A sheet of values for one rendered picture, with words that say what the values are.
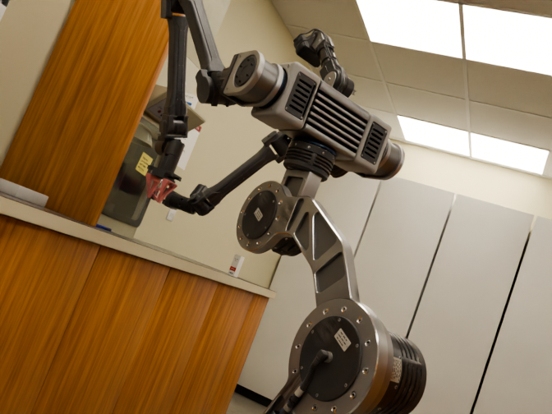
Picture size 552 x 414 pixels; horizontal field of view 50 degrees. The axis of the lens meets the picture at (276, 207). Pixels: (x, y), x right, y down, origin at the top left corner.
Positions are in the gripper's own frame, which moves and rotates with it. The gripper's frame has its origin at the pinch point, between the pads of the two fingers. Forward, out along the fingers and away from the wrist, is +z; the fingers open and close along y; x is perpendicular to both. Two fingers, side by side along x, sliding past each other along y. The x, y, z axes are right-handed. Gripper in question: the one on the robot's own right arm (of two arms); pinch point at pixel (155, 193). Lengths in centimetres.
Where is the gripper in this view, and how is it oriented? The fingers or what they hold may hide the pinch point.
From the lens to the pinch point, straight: 246.2
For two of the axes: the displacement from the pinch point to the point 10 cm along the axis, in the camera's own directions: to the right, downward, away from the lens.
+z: -8.7, -3.0, 3.9
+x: -3.6, 9.3, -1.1
